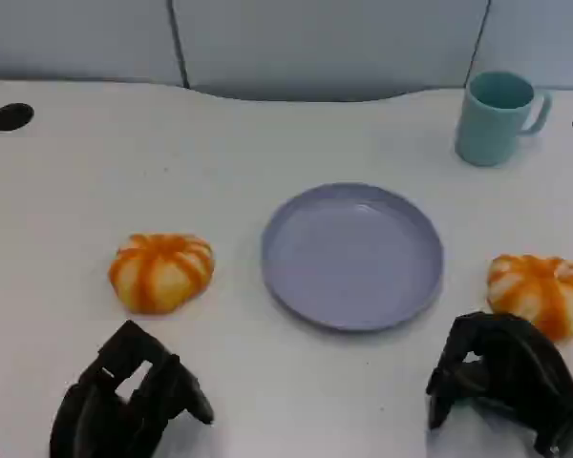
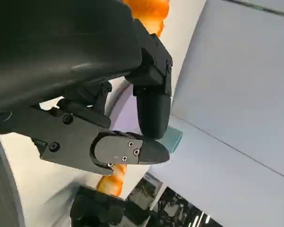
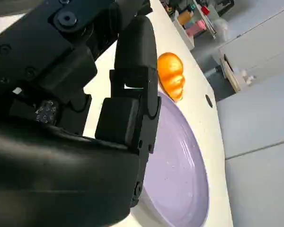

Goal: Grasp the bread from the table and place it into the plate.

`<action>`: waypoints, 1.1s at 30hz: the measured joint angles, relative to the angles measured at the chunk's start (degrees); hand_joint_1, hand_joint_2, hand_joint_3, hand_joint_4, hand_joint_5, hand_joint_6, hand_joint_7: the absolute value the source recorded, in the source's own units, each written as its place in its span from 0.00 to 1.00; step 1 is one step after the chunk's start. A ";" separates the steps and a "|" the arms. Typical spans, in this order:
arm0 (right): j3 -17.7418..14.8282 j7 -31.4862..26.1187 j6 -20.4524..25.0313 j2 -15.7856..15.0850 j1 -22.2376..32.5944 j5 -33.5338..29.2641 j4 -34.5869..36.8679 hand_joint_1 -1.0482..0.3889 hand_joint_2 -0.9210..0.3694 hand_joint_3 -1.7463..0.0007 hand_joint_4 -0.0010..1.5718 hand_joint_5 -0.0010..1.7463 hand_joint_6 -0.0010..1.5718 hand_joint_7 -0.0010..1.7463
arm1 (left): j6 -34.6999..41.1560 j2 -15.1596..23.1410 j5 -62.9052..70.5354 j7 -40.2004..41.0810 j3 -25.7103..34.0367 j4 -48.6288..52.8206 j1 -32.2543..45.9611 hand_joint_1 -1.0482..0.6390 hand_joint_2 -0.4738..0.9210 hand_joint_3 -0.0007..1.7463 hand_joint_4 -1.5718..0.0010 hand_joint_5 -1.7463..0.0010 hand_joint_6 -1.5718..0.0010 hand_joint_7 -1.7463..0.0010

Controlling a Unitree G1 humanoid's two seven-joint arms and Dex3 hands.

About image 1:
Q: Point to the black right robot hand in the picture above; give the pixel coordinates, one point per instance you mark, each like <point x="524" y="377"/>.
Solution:
<point x="515" y="362"/>

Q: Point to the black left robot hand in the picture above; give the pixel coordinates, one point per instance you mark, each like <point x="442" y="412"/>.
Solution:
<point x="91" y="420"/>

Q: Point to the orange and white bread roll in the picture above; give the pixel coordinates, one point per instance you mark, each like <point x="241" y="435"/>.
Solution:
<point x="539" y="291"/>
<point x="160" y="276"/>

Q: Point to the lilac plate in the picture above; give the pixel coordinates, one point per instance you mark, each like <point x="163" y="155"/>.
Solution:
<point x="353" y="257"/>

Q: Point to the pale green mug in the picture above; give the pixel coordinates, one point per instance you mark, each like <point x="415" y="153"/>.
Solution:
<point x="487" y="129"/>

